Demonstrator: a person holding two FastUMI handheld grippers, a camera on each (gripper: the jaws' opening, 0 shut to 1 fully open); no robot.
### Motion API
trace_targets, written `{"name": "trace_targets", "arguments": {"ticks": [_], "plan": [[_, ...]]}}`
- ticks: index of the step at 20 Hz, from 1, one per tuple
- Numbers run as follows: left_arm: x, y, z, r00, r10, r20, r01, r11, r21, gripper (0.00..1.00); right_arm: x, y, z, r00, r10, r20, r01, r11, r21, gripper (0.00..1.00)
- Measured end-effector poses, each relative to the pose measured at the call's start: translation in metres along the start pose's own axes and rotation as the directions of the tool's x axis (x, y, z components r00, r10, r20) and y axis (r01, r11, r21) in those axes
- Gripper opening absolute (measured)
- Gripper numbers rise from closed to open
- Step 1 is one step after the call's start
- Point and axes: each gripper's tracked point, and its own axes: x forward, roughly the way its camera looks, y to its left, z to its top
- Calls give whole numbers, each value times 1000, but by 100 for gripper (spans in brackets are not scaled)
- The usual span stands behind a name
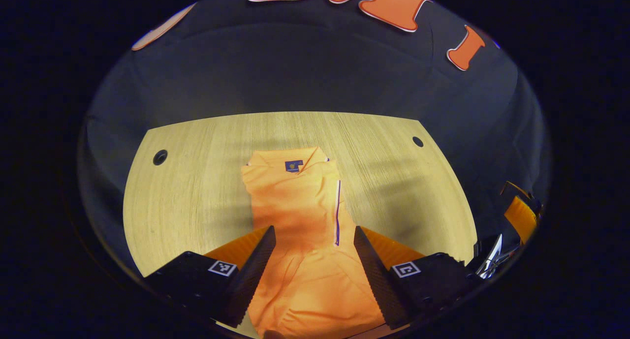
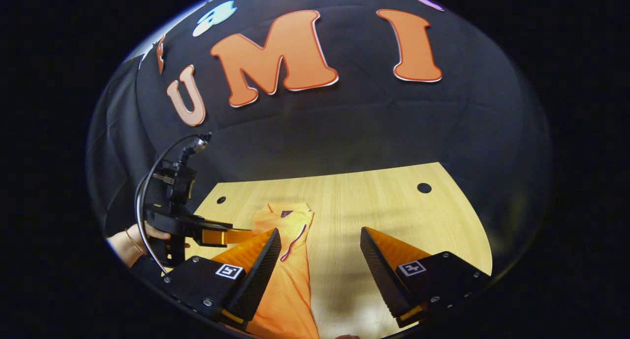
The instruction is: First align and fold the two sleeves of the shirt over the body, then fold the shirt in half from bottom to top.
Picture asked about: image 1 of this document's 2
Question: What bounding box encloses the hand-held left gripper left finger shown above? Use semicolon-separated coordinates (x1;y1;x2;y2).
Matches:
144;226;277;328

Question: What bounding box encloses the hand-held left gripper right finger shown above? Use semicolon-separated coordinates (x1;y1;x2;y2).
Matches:
354;226;480;330

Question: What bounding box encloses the orange T-shirt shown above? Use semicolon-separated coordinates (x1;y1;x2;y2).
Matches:
241;146;387;339

